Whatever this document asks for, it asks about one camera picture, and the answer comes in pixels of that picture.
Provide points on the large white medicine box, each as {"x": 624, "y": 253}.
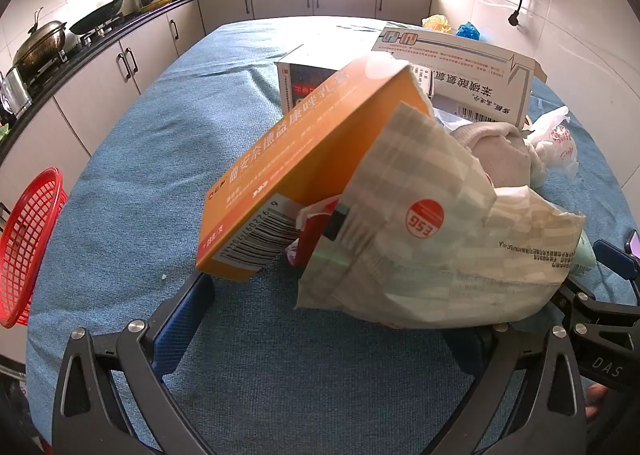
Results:
{"x": 470, "y": 80}

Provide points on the white rolled sock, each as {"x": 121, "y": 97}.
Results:
{"x": 500, "y": 155}

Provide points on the red plastic basket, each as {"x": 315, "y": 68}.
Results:
{"x": 30, "y": 245}

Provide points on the orange medicine box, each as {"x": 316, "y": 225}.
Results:
{"x": 310, "y": 145}

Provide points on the clear glass pitcher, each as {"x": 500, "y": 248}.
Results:
{"x": 15, "y": 92}

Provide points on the yellow plate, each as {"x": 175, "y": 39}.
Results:
{"x": 157, "y": 2}

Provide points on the beige kitchen cabinets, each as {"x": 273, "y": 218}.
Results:
{"x": 150, "y": 50}

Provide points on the yellow plastic bag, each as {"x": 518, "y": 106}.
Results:
{"x": 437, "y": 23}

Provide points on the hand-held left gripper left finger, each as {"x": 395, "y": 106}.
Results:
{"x": 182, "y": 325}

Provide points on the black frying pan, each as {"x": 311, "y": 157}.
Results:
{"x": 97, "y": 17}

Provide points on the blue plastic bag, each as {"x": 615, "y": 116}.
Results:
{"x": 467, "y": 31}

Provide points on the black gas stove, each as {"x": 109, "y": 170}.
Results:
{"x": 90, "y": 35}

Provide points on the steel wok with lid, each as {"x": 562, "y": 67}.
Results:
{"x": 42, "y": 42}

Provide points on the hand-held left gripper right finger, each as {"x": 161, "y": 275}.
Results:
{"x": 470, "y": 357}

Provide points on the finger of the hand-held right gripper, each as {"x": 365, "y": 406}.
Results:
{"x": 595, "y": 317}
{"x": 617, "y": 265}

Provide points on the small white medicine box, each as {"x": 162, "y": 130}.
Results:
{"x": 300, "y": 85}

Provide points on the white plastic bottle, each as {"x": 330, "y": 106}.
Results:
{"x": 555, "y": 145}

